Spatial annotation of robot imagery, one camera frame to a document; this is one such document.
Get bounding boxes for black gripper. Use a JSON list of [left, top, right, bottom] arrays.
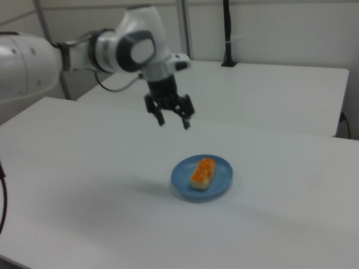
[[144, 74, 196, 130]]

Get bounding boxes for bread loaf with orange topping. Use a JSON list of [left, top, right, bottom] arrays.
[[190, 157, 218, 190]]

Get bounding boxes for blue plastic plate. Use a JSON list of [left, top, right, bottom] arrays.
[[170, 154, 234, 203]]

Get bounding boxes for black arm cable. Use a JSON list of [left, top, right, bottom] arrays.
[[94, 70, 141, 94]]

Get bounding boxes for black camera stand with tape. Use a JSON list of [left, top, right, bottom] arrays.
[[220, 0, 238, 68]]

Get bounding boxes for black cable with blue plug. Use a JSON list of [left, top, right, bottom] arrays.
[[339, 111, 352, 138]]

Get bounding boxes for black hanging cable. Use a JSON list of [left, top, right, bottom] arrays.
[[0, 158, 8, 236]]

